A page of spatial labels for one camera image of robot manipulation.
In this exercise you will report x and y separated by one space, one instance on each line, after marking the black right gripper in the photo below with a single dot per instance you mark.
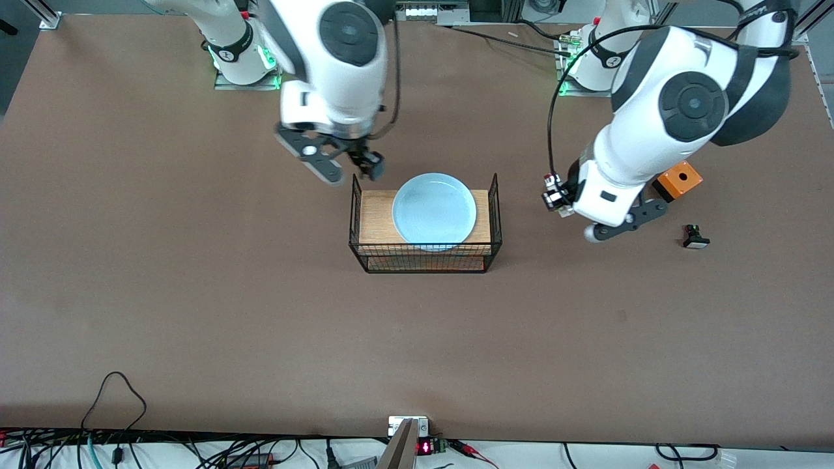
358 149

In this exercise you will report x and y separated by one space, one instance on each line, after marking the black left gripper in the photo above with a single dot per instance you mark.
571 183

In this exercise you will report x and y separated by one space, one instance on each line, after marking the red push button switch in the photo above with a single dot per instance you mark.
551 176

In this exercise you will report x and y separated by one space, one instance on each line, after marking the light blue round plate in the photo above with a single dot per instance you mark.
434 210

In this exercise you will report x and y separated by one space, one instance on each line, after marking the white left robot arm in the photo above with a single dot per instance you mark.
671 111

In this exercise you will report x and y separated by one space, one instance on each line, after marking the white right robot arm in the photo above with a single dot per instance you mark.
339 58

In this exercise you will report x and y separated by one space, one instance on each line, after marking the black white push button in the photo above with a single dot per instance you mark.
694 237

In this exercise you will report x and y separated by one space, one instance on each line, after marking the light wooden shelf board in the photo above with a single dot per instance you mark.
374 218
391 263

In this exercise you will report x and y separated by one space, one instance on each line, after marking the red LED display module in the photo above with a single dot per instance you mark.
431 447

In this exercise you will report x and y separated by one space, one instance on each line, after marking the black power adapter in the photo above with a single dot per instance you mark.
251 460

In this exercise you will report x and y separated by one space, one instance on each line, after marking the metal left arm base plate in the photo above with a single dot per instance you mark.
567 91

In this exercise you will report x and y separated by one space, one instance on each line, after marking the orange button enclosure box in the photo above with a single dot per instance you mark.
681 177

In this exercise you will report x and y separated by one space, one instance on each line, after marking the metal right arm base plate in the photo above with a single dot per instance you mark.
225 85

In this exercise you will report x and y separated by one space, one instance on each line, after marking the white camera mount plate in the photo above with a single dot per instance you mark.
423 425

